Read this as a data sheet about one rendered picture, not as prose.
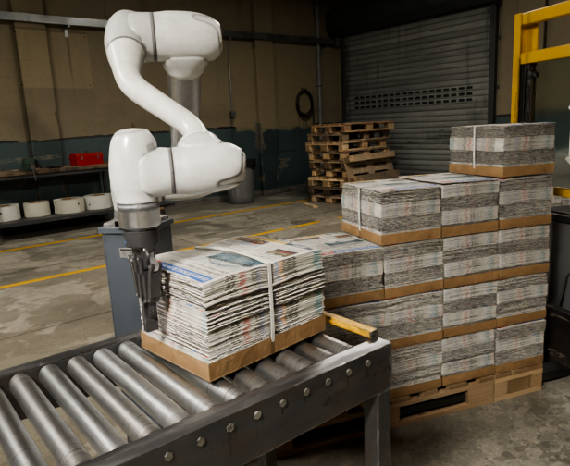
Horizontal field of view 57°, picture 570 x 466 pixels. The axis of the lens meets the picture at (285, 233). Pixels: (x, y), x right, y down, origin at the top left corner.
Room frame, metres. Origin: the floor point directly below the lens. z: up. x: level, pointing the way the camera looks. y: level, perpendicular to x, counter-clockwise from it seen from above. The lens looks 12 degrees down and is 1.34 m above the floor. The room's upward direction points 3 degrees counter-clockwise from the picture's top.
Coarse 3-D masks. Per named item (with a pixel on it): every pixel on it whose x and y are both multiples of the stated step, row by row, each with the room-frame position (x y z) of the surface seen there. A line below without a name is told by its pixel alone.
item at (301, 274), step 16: (224, 240) 1.42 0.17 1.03; (240, 240) 1.40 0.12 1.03; (256, 240) 1.39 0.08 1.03; (272, 240) 1.38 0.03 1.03; (272, 256) 1.22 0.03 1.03; (288, 256) 1.22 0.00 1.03; (304, 256) 1.24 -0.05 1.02; (320, 256) 1.29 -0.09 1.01; (288, 272) 1.20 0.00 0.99; (304, 272) 1.24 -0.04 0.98; (320, 272) 1.28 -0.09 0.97; (288, 288) 1.20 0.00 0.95; (304, 288) 1.24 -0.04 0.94; (320, 288) 1.28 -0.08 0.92; (288, 304) 1.21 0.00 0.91; (304, 304) 1.25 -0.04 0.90; (320, 304) 1.29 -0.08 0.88; (288, 320) 1.21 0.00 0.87; (304, 320) 1.25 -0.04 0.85
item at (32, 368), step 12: (120, 336) 1.34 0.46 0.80; (132, 336) 1.33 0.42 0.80; (84, 348) 1.27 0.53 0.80; (96, 348) 1.26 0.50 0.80; (108, 348) 1.27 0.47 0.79; (36, 360) 1.21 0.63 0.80; (48, 360) 1.20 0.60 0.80; (60, 360) 1.20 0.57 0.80; (0, 372) 1.15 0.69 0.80; (12, 372) 1.15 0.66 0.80; (24, 372) 1.15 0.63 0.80; (36, 372) 1.16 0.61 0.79; (0, 384) 1.12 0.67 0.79; (36, 384) 1.16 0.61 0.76; (12, 396) 1.13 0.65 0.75; (48, 396) 1.18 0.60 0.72
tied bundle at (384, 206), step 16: (352, 192) 2.33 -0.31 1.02; (368, 192) 2.17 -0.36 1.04; (384, 192) 2.08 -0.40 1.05; (400, 192) 2.10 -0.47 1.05; (416, 192) 2.13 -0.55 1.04; (432, 192) 2.15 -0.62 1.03; (352, 208) 2.33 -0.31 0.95; (368, 208) 2.17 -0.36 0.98; (384, 208) 2.08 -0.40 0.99; (400, 208) 2.10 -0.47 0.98; (416, 208) 2.13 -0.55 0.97; (432, 208) 2.16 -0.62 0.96; (352, 224) 2.32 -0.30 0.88; (368, 224) 2.18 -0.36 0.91; (384, 224) 2.08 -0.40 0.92; (400, 224) 2.10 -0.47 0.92; (416, 224) 2.13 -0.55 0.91; (432, 224) 2.15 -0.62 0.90
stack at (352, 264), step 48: (288, 240) 2.28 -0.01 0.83; (336, 240) 2.24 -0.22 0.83; (432, 240) 2.16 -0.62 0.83; (480, 240) 2.24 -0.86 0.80; (336, 288) 2.01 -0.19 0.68; (480, 288) 2.23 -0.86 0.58; (336, 336) 2.01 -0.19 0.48; (384, 336) 2.08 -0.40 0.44; (480, 336) 2.23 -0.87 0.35; (480, 384) 2.23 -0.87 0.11
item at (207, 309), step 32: (160, 256) 1.26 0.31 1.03; (192, 256) 1.26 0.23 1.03; (160, 288) 1.15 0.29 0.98; (192, 288) 1.06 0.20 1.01; (224, 288) 1.07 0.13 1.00; (256, 288) 1.13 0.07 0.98; (160, 320) 1.18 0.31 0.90; (192, 320) 1.08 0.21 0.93; (224, 320) 1.07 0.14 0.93; (256, 320) 1.14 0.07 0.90; (192, 352) 1.08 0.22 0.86; (224, 352) 1.07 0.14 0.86
